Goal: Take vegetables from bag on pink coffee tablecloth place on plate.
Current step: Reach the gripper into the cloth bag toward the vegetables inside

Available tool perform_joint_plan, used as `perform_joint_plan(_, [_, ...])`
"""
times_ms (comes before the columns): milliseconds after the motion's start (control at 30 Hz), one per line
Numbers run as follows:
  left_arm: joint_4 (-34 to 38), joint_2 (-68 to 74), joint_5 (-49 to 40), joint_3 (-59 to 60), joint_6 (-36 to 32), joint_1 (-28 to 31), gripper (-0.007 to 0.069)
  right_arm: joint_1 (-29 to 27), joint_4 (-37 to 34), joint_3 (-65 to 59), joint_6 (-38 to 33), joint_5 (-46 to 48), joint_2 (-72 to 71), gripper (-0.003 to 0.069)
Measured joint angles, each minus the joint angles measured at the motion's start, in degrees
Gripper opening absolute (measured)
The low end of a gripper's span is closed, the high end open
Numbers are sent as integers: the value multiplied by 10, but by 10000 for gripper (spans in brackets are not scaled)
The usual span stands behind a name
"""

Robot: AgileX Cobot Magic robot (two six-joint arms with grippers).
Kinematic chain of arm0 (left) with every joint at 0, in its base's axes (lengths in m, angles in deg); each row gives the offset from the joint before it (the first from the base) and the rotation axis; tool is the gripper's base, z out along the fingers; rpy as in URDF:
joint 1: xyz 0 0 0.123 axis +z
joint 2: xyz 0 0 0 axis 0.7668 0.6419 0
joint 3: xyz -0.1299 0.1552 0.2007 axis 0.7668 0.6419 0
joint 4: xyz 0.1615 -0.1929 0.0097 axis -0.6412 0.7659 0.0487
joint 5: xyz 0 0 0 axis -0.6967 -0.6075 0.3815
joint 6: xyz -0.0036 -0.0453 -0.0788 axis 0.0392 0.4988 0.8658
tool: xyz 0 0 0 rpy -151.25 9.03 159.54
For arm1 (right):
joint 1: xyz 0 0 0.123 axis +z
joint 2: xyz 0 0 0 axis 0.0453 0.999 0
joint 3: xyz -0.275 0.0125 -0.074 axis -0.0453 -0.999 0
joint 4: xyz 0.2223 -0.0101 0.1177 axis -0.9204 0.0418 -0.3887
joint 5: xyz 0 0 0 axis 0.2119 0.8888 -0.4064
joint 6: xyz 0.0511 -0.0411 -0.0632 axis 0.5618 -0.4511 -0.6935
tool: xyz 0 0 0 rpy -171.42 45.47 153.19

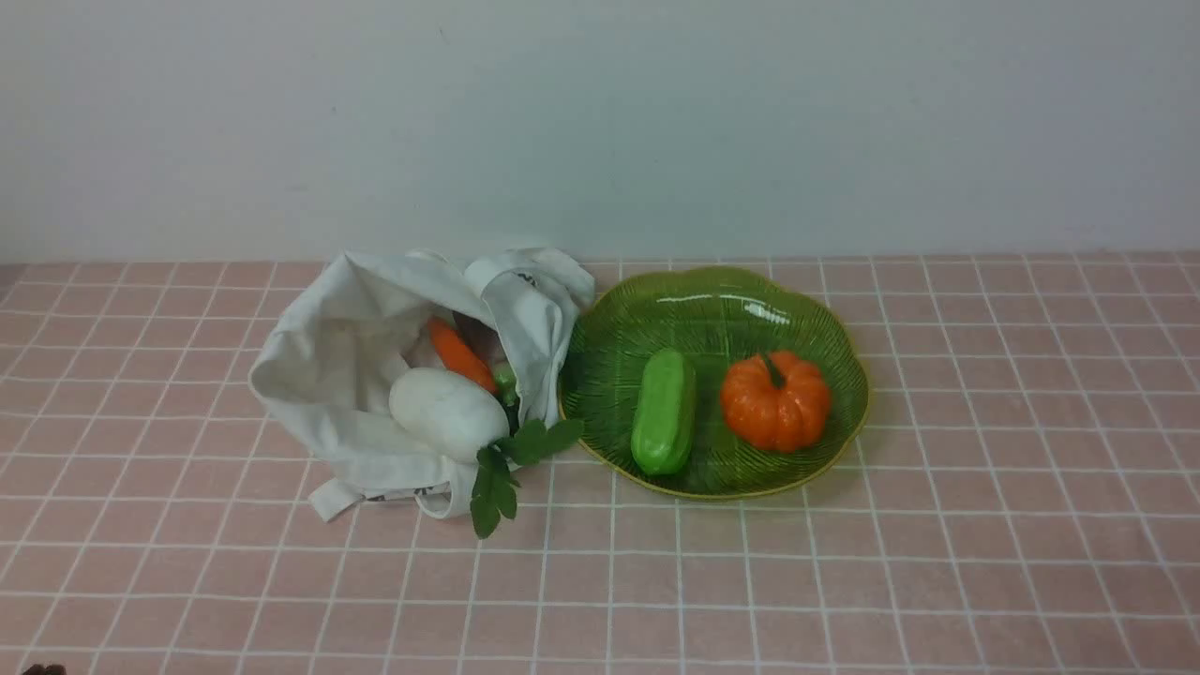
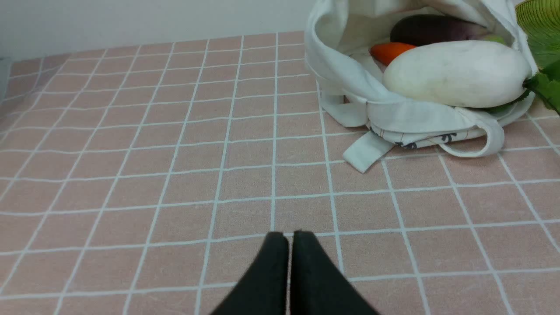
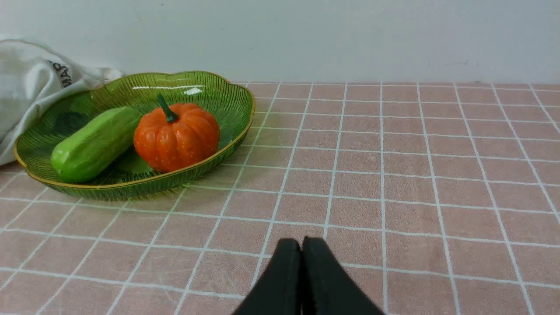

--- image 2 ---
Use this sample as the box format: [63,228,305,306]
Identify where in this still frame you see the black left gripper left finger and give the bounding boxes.
[212,232,289,315]

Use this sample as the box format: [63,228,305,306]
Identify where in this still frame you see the dark purple eggplant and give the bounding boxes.
[389,14,490,46]

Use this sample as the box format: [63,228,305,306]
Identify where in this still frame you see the white canvas tote bag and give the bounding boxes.
[304,0,538,173]

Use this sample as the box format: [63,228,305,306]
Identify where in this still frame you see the orange carrot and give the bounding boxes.
[370,42,416,66]

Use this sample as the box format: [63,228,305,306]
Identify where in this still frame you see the white radish with leaves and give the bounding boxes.
[382,40,559,112]

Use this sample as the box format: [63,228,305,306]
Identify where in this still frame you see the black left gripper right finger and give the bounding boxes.
[290,231,379,315]

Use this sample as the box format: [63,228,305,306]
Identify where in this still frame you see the pink checkered tablecloth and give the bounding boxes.
[0,32,560,315]

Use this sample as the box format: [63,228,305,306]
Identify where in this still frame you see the green glass ribbed bowl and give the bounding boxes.
[515,0,560,69]

